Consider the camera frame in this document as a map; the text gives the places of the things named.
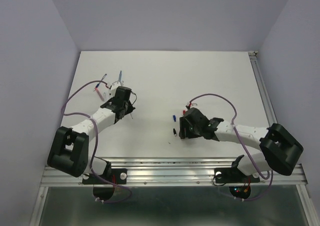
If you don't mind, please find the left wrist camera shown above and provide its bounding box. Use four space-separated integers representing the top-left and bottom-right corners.
109 81 123 95

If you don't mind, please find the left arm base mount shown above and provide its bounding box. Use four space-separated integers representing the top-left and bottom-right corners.
82 157 128 185

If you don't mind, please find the light blue pen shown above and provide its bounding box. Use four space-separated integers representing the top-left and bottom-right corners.
118 70 122 83

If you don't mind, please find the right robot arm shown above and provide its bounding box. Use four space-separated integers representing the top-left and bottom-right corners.
179 107 304 181

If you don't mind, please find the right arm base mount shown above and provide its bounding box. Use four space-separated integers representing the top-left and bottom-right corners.
212 155 260 186

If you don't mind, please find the right side aluminium rail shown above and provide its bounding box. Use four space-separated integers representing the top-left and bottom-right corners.
248 51 278 126

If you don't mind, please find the blue gel pen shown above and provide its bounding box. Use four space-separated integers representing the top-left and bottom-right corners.
93 73 107 91

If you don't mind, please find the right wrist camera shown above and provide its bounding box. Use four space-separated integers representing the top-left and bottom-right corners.
185 102 198 109

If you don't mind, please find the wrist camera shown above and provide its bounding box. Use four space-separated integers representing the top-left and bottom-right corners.
109 81 123 95
185 102 198 109

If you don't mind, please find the aluminium rail frame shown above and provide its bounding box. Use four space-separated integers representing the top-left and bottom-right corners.
30 157 317 226

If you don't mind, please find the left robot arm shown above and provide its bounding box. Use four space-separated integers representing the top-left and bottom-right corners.
47 86 135 177

